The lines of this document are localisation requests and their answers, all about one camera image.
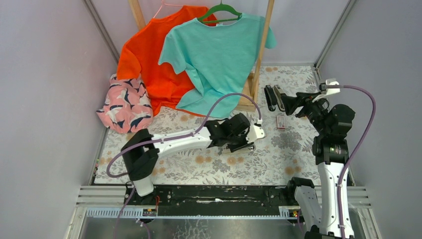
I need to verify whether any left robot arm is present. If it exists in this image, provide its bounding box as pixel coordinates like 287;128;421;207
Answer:
120;113;253;205

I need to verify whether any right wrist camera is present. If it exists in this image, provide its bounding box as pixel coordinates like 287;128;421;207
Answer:
313;78;340;102

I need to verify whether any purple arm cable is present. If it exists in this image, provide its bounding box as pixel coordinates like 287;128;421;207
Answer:
106;93;263;239
321;85;377;239

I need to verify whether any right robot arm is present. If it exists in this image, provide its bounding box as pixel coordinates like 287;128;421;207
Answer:
281;93;355;239

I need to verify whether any wooden rack post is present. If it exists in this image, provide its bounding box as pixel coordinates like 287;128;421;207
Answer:
250;0;275;100
128;0;146;30

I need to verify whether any wooden rack base tray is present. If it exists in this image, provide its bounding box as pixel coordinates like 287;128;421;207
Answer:
235;72;259;112

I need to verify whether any teal t-shirt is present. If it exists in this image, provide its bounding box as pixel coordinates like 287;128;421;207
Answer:
158;13;265;118

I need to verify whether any wooden rack left post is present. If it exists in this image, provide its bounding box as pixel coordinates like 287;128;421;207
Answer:
128;0;146;30

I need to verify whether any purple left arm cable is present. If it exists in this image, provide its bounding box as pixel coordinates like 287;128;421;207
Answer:
106;93;263;239

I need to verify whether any pink bird-pattern cloth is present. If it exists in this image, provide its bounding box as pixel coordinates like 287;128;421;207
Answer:
96;74;153;134

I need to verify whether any wooden rack right post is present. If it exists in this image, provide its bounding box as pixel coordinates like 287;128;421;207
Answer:
250;0;275;100

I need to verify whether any red staple box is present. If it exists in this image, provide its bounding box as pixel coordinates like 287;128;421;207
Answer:
277;116;286;129

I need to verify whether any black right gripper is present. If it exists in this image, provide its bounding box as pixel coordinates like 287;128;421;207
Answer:
280;91;329;136

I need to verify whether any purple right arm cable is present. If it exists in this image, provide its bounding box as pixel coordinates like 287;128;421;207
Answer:
321;85;377;239

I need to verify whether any beige and black stapler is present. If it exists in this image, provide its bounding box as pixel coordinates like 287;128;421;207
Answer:
273;85;286;112

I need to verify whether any green clothes hanger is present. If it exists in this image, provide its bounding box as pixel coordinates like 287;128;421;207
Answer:
197;1;242;24

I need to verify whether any pink clothes hanger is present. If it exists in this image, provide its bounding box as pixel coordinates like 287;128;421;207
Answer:
153;0;183;19

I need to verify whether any orange t-shirt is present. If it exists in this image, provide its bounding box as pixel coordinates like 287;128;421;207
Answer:
117;5;208;115

